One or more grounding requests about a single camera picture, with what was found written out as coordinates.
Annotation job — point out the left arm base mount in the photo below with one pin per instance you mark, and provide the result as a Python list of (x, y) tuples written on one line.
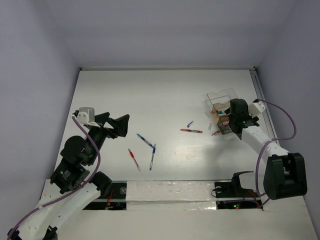
[(114, 200)]

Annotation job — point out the red gel pen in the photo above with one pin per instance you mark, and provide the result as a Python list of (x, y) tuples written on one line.
[(191, 131)]

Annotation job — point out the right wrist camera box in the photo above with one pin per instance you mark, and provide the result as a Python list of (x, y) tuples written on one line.
[(256, 108)]

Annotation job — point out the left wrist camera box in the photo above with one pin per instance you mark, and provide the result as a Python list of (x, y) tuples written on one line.
[(85, 116)]

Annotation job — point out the blue gel pen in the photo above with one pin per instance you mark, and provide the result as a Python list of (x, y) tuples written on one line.
[(144, 140)]

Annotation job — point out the blue ballpoint pen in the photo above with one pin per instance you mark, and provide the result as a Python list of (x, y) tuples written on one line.
[(152, 157)]

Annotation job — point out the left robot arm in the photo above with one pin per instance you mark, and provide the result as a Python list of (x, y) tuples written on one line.
[(76, 181)]

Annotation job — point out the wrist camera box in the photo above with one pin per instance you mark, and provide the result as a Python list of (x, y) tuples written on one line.
[(85, 116), (256, 108)]

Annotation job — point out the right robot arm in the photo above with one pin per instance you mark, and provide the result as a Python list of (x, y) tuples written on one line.
[(279, 173)]

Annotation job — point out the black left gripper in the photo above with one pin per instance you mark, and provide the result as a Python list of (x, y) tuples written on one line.
[(121, 124)]

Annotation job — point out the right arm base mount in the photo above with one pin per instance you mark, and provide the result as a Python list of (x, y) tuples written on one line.
[(230, 195)]

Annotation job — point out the red ballpoint pen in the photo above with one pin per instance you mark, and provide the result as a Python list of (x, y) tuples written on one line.
[(134, 159)]

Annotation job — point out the clear compartment organizer box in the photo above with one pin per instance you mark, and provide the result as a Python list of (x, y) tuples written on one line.
[(217, 105)]

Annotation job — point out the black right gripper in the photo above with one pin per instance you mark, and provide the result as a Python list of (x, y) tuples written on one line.
[(256, 119)]

